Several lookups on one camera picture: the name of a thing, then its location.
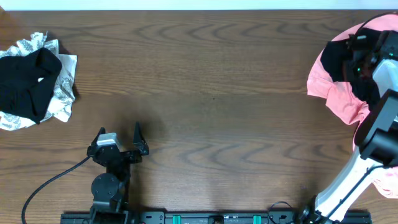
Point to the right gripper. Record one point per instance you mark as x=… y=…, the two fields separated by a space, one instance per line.
x=354 y=50

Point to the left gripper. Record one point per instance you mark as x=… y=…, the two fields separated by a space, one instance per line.
x=123 y=154

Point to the black shirt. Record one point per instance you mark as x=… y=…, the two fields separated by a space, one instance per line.
x=332 y=59

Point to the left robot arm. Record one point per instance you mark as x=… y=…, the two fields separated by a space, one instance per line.
x=111 y=189

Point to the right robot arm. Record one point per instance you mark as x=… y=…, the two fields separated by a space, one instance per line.
x=375 y=151

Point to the pink garment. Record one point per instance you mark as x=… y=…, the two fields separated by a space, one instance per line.
x=350 y=109

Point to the black folded garment on left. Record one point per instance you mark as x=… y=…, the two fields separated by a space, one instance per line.
x=27 y=83

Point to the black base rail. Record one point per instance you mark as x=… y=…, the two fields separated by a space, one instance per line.
x=282 y=217

